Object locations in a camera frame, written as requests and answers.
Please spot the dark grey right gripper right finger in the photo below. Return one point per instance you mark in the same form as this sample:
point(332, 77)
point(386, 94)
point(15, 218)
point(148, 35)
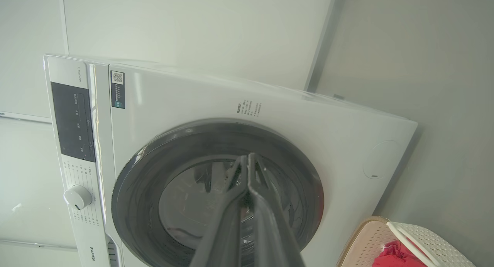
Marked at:
point(270, 236)

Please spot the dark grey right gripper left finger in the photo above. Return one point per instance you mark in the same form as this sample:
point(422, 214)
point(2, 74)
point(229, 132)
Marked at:
point(224, 236)

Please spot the beige perforated plastic laundry basket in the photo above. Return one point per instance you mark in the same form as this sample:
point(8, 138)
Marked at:
point(428, 240)

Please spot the round dark washing machine door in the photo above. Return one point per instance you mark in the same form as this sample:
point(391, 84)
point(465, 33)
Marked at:
point(142, 190)

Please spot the red shirt with white stripes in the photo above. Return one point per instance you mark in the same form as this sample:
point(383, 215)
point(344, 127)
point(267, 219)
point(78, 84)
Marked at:
point(397, 257)

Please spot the round white filter cover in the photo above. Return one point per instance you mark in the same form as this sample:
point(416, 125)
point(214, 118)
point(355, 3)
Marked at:
point(382, 159)

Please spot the white front-load washing machine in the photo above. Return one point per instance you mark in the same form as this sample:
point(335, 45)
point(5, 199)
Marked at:
point(185, 101)

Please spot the white washing machine dial knob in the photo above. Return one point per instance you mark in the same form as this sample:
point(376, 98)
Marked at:
point(78, 196)

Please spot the dark QR code sticker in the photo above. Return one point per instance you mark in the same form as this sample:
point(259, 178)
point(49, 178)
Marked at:
point(117, 90)

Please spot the black washing machine display panel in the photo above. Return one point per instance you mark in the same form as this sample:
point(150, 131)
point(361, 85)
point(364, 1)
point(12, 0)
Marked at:
point(73, 122)

